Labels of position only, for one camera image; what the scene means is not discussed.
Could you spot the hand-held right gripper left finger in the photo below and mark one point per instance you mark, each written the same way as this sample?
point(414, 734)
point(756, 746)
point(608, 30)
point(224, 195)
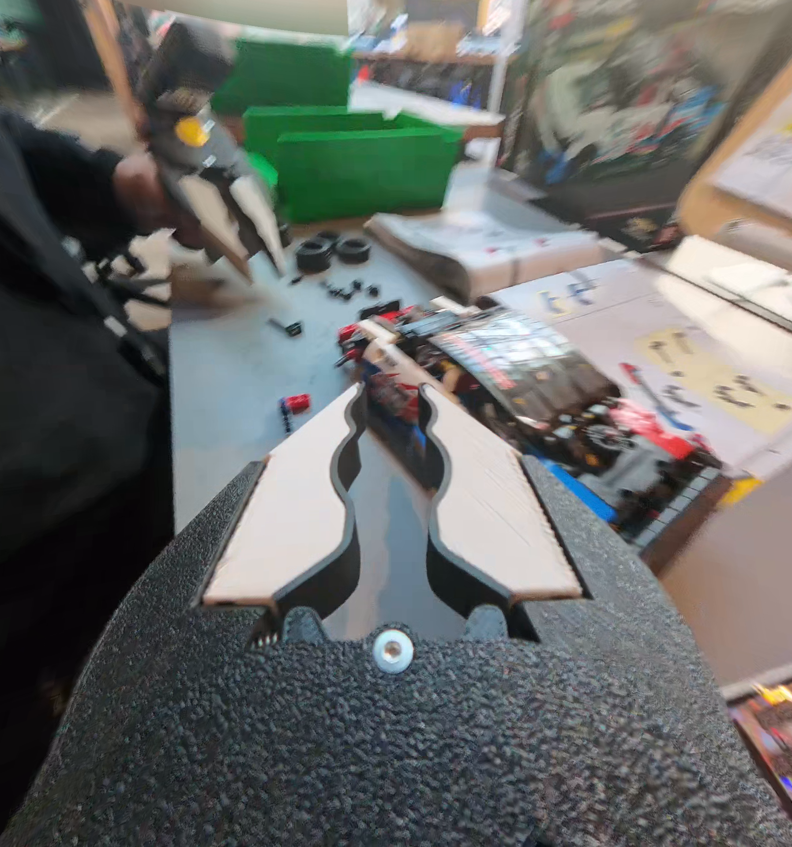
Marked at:
point(283, 516)

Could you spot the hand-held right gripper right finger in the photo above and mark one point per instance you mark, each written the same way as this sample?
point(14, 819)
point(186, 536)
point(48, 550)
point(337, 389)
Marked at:
point(501, 523)

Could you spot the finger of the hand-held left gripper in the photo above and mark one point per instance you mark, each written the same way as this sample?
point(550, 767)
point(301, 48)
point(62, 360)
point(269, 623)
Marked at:
point(207, 212)
point(257, 212)

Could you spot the grey axle with black connector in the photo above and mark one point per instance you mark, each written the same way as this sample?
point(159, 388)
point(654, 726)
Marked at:
point(293, 328)

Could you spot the toy brick car model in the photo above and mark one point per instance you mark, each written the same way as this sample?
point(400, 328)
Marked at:
point(515, 370)

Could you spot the person's left forearm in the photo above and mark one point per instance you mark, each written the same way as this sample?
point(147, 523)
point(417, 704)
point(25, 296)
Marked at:
point(71, 172)

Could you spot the person's left hand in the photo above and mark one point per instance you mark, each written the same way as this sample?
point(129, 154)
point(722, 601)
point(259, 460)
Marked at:
point(141, 195)

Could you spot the black toy tyre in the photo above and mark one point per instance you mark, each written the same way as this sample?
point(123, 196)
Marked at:
point(329, 233)
point(354, 250)
point(313, 256)

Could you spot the red angled beam assembly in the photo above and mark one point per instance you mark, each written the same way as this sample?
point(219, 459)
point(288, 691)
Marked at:
point(298, 402)

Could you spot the green plastic bin with dividers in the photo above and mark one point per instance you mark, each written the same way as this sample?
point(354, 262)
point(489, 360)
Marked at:
point(369, 172)

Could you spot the open instruction booklet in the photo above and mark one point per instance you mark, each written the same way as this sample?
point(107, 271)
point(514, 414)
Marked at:
point(488, 251)

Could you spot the person's black clothing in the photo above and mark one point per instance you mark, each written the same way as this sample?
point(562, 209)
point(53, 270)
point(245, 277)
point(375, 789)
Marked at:
point(51, 463)

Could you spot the black toy car box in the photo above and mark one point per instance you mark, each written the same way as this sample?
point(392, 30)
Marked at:
point(601, 99)

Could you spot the dark colourful box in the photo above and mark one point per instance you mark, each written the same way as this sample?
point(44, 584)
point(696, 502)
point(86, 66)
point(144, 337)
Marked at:
point(786, 748)

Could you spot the wooden-edged board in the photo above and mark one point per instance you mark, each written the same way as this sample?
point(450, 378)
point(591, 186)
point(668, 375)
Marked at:
point(693, 198)

